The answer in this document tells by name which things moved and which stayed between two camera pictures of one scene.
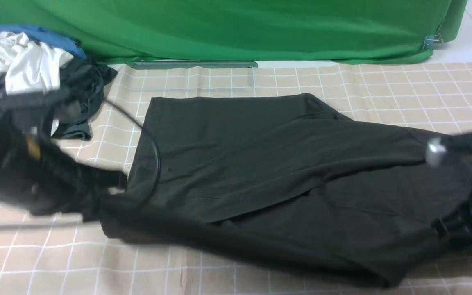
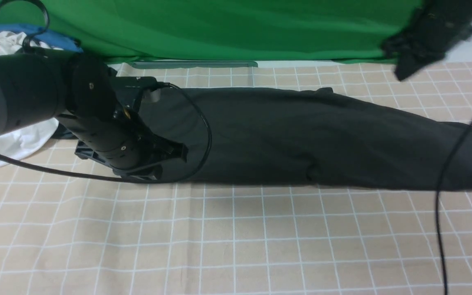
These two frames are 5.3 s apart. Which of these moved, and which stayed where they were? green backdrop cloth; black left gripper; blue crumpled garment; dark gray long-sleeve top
Moved: dark gray long-sleeve top; black left gripper
Stayed: blue crumpled garment; green backdrop cloth
